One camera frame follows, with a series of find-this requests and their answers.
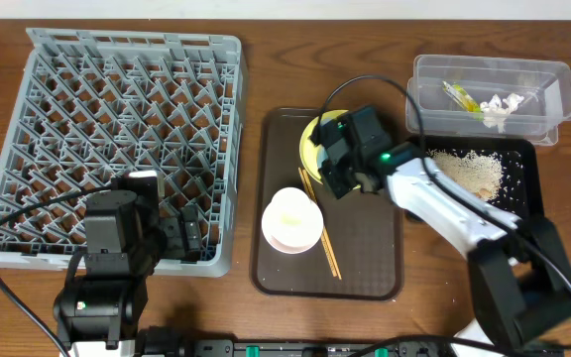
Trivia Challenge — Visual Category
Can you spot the yellow plate bowl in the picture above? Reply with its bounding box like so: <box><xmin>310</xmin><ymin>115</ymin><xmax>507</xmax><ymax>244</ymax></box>
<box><xmin>298</xmin><ymin>109</ymin><xmax>351</xmax><ymax>185</ymax></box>

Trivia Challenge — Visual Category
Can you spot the white pink bowl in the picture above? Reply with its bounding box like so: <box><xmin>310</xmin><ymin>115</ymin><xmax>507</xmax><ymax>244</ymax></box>
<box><xmin>261</xmin><ymin>201</ymin><xmax>323</xmax><ymax>255</ymax></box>

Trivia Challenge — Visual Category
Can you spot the pile of rice grains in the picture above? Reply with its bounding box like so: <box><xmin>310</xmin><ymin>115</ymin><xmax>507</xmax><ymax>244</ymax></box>
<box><xmin>427</xmin><ymin>149</ymin><xmax>523</xmax><ymax>203</ymax></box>

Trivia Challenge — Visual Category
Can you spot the white cup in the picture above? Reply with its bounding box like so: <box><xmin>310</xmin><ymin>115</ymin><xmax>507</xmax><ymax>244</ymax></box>
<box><xmin>271</xmin><ymin>187</ymin><xmax>310</xmax><ymax>213</ymax></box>

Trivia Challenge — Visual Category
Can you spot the green snack wrapper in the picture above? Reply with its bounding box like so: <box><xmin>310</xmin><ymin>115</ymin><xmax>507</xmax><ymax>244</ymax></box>
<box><xmin>442</xmin><ymin>81</ymin><xmax>482</xmax><ymax>113</ymax></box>

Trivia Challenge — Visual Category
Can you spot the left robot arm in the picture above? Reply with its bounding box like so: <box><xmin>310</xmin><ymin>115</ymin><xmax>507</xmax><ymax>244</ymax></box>
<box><xmin>54</xmin><ymin>171</ymin><xmax>201</xmax><ymax>356</ymax></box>

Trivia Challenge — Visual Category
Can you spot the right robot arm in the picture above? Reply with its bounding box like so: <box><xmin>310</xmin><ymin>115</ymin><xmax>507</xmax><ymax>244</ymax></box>
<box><xmin>309</xmin><ymin>107</ymin><xmax>571</xmax><ymax>356</ymax></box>

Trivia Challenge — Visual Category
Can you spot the black food waste tray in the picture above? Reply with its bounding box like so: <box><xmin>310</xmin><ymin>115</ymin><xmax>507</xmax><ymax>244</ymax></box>
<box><xmin>426</xmin><ymin>136</ymin><xmax>544</xmax><ymax>219</ymax></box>

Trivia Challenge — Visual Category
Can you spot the wooden chopstick right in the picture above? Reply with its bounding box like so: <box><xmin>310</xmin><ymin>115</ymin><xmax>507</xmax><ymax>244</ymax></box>
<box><xmin>301</xmin><ymin>169</ymin><xmax>343</xmax><ymax>281</ymax></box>

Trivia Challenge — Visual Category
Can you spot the wooden chopstick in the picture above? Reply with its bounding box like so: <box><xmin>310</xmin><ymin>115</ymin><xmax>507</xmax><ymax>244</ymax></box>
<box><xmin>301</xmin><ymin>169</ymin><xmax>343</xmax><ymax>281</ymax></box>
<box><xmin>297</xmin><ymin>167</ymin><xmax>339</xmax><ymax>279</ymax></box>

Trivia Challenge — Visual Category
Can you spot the wooden chopstick left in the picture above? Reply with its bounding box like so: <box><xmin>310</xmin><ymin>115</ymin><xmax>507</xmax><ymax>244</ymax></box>
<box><xmin>297</xmin><ymin>167</ymin><xmax>339</xmax><ymax>279</ymax></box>

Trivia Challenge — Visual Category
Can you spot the brown serving tray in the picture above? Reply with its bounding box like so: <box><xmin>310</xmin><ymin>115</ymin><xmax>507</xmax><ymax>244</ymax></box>
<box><xmin>250</xmin><ymin>108</ymin><xmax>403</xmax><ymax>300</ymax></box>

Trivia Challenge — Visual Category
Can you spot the clear plastic bin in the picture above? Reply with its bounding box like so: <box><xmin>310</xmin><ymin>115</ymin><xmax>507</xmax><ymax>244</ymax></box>
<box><xmin>405</xmin><ymin>55</ymin><xmax>571</xmax><ymax>146</ymax></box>

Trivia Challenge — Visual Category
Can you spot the grey plastic dish rack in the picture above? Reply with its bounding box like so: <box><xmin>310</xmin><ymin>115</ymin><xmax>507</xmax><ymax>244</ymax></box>
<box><xmin>0</xmin><ymin>28</ymin><xmax>247</xmax><ymax>278</ymax></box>

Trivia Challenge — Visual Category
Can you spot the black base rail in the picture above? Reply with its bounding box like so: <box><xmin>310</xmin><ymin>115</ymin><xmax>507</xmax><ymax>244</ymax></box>
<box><xmin>136</xmin><ymin>326</ymin><xmax>465</xmax><ymax>357</ymax></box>

